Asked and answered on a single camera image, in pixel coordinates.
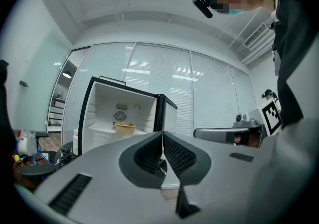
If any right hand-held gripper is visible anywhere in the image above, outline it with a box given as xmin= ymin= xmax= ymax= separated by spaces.
xmin=193 ymin=98 xmax=284 ymax=148

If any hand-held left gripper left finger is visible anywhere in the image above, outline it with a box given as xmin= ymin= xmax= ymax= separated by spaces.
xmin=33 ymin=130 xmax=180 ymax=224

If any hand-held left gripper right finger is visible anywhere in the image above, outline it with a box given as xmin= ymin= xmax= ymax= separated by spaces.
xmin=162 ymin=117 xmax=319 ymax=224

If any yellow plastic tray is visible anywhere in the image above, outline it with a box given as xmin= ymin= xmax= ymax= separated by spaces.
xmin=114 ymin=121 xmax=137 ymax=135

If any person's right hand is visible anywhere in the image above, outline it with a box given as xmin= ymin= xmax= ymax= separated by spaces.
xmin=234 ymin=132 xmax=260 ymax=148

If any black marble round table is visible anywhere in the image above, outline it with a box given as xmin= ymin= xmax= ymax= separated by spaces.
xmin=54 ymin=140 xmax=87 ymax=169

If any white jar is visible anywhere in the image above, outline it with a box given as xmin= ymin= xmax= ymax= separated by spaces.
xmin=73 ymin=129 xmax=79 ymax=156

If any bundle of items on chair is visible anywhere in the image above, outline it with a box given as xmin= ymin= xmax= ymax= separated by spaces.
xmin=16 ymin=129 xmax=38 ymax=155
xmin=34 ymin=140 xmax=50 ymax=166

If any black shelf with pictures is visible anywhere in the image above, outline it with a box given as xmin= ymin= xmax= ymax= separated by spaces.
xmin=48 ymin=93 xmax=66 ymax=133

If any white ceiling air vent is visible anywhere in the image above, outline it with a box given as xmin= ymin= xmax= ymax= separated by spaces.
xmin=243 ymin=21 xmax=269 ymax=47

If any person's black white top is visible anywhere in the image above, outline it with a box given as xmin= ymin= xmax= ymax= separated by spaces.
xmin=271 ymin=0 xmax=319 ymax=129

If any black cable bundle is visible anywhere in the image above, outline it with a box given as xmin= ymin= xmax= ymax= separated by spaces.
xmin=58 ymin=147 xmax=73 ymax=166

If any black head camera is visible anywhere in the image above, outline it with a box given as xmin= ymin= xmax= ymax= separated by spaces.
xmin=192 ymin=0 xmax=214 ymax=19

